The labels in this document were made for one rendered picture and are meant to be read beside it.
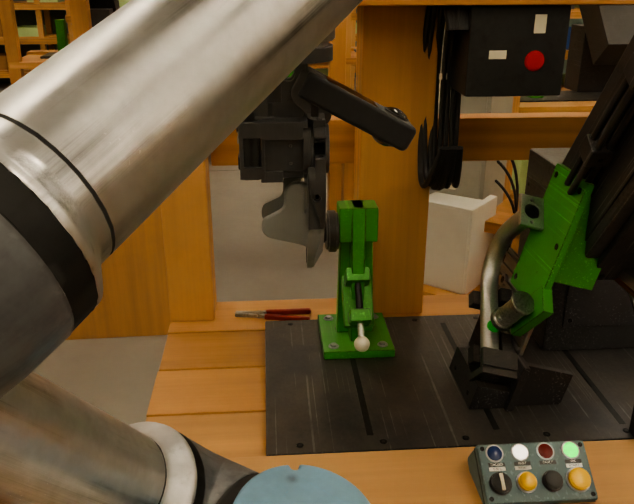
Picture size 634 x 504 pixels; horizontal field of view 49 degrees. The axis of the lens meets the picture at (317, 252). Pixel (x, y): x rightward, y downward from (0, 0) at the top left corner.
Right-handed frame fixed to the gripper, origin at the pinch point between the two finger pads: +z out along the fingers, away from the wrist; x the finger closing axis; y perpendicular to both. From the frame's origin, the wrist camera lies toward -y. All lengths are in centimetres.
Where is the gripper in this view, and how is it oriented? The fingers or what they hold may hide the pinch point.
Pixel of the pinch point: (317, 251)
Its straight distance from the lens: 70.3
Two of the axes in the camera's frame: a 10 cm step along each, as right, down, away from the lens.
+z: 0.0, 9.3, 3.7
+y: -10.0, 0.3, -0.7
